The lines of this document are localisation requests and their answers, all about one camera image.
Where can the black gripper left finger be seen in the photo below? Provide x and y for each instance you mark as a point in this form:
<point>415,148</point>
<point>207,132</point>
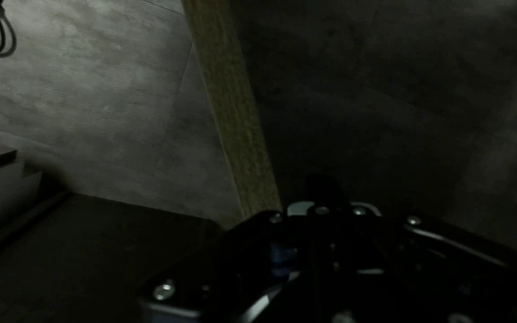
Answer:
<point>252,263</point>

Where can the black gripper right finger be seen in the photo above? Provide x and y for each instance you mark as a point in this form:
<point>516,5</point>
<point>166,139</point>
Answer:
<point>413,270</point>

